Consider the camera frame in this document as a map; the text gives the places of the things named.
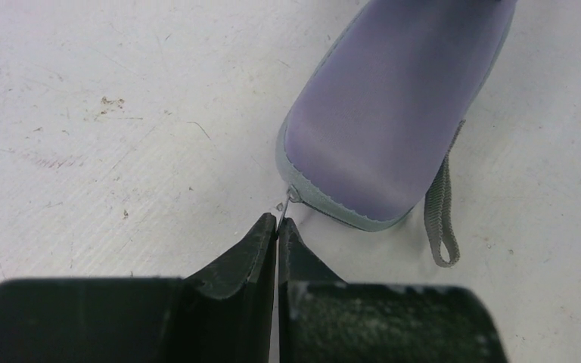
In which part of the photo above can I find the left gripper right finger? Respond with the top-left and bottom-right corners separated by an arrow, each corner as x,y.
278,219 -> 507,362

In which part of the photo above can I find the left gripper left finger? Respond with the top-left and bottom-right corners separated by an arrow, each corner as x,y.
0,213 -> 276,362

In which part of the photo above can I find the purple zippered umbrella case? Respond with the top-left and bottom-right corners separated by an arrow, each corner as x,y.
276,1 -> 517,268

